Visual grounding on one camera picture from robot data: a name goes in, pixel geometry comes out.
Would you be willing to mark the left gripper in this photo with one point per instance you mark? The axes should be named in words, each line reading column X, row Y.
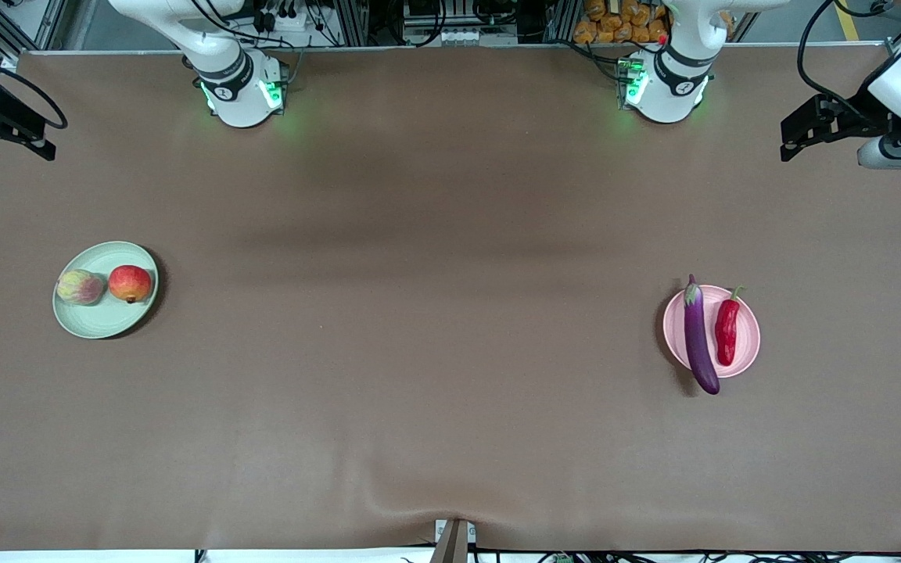
column 857, row 109

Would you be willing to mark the green-pink peach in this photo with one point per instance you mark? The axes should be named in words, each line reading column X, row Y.
column 79, row 288

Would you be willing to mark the red pomegranate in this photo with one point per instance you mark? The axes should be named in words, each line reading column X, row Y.
column 130, row 283

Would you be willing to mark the red chili pepper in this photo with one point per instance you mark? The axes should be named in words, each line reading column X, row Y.
column 726, row 332

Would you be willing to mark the long purple eggplant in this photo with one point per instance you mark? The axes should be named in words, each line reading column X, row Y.
column 697, row 336

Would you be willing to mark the light green round plate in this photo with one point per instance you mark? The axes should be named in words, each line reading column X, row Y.
column 106, row 320

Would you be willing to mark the pink round plate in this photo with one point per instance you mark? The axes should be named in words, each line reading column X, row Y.
column 749, row 344

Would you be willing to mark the pile of orange items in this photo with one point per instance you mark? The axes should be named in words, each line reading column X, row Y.
column 599, row 23

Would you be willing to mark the white power strip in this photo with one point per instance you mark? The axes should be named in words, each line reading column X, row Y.
column 286, row 19

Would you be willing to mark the brown table cloth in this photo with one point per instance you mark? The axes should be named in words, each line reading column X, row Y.
column 419, row 352

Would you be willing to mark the grey metal table bracket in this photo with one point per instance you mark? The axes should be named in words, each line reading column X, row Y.
column 454, row 543

